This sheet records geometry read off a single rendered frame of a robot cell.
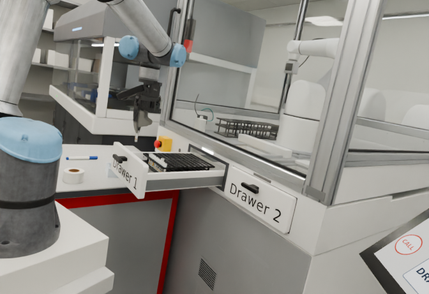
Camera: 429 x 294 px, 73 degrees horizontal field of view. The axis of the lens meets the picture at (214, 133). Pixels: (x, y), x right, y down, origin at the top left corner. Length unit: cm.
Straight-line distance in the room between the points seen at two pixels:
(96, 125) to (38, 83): 336
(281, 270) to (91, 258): 54
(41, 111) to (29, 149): 458
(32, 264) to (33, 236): 5
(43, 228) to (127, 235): 68
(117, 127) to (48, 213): 124
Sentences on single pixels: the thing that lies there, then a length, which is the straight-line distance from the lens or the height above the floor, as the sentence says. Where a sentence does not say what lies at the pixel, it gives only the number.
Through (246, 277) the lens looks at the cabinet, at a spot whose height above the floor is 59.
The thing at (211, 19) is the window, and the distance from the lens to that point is 133.
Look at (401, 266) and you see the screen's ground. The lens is 53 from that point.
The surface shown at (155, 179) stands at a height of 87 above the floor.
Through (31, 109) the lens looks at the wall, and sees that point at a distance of 516.
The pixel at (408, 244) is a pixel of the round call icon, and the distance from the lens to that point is 56.
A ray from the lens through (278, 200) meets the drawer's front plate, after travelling 90.
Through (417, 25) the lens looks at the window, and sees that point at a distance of 109.
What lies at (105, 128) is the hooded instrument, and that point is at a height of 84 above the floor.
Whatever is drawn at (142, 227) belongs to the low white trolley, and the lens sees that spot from 132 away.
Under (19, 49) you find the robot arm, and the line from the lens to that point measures 74.
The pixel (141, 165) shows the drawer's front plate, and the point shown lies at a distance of 92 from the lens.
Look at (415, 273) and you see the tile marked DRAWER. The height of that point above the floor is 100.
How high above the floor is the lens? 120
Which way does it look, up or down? 9 degrees down
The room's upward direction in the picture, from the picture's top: 10 degrees clockwise
